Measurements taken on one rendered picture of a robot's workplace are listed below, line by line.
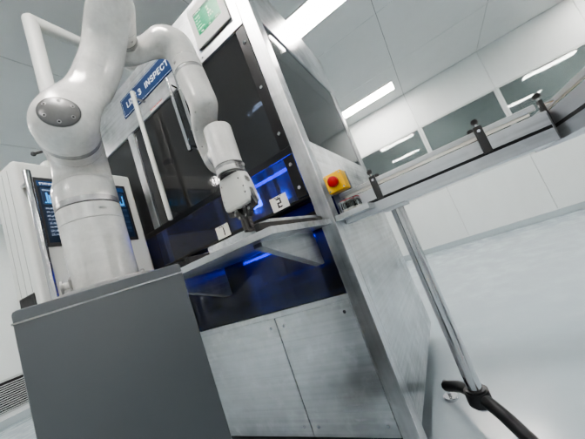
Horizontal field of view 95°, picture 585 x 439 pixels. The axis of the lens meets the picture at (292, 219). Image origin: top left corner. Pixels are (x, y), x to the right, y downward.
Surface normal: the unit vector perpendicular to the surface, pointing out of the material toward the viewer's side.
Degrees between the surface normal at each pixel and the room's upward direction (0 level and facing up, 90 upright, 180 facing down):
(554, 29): 90
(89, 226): 90
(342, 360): 90
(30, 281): 90
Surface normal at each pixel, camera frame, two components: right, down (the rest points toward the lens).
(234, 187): -0.44, 0.02
